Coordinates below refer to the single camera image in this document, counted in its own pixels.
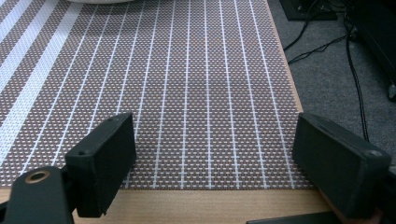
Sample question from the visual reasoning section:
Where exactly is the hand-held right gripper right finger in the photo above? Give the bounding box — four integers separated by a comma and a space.
291, 112, 393, 220

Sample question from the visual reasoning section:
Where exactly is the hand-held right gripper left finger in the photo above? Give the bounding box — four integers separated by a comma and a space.
64, 112, 137, 218

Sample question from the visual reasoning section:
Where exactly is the brown white striped woven placemat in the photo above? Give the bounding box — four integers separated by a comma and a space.
0, 0, 315, 190

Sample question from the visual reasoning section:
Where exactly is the black stand base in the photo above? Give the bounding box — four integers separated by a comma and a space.
278, 0, 338, 21

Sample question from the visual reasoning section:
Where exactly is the white plate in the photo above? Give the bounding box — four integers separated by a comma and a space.
65, 0, 135, 5

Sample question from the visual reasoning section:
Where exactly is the black cable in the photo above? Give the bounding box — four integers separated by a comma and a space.
287, 34, 349, 65
343, 12, 371, 143

